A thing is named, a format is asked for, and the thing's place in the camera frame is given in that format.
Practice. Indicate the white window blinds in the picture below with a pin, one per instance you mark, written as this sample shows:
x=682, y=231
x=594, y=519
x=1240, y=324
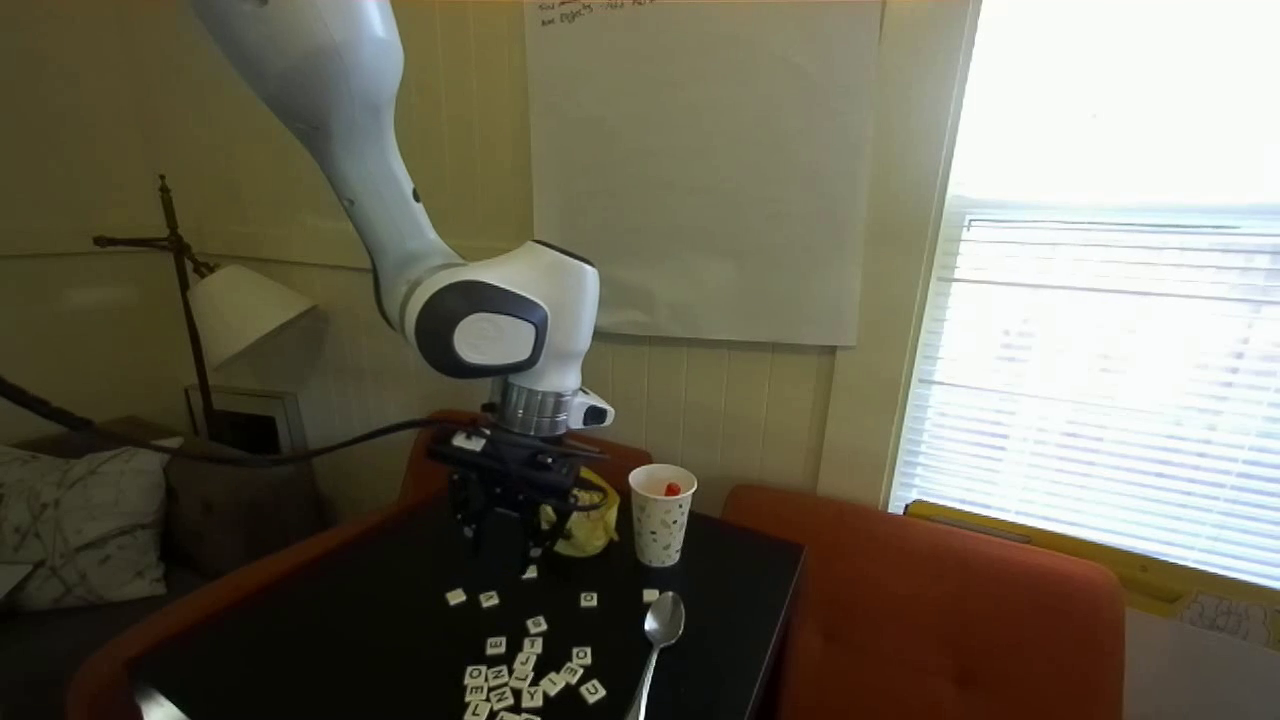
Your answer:
x=1110, y=374

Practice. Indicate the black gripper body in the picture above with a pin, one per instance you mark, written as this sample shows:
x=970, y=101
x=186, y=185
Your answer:
x=504, y=472

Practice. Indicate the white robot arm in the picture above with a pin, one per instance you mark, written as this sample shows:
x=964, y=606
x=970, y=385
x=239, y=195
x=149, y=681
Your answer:
x=527, y=319

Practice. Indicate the patterned grey cushion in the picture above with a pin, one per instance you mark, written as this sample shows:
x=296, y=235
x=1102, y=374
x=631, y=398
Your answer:
x=81, y=528

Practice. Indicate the yellow bowl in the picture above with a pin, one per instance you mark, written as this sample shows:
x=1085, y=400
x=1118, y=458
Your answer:
x=589, y=526

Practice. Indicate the silver metal spoon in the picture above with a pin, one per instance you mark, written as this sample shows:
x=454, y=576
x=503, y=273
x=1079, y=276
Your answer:
x=663, y=628

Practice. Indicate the orange sofa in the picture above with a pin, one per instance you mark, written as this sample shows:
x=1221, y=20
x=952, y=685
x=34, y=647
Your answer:
x=891, y=623

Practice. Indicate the white letter tile near bowl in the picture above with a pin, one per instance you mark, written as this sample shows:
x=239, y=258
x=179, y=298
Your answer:
x=589, y=601

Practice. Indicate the pile of white letter tiles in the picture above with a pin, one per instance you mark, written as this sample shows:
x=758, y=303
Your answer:
x=523, y=675

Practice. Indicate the black square side table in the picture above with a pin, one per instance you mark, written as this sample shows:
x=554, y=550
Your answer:
x=371, y=633

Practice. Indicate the single white letter tile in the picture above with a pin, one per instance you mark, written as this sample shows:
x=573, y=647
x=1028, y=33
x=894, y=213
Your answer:
x=456, y=598

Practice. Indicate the white lamp on wooden stand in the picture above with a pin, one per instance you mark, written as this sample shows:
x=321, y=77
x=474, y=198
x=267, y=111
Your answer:
x=224, y=309

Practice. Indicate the white paper cup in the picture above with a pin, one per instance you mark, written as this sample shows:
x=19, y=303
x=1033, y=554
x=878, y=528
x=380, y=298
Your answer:
x=663, y=506

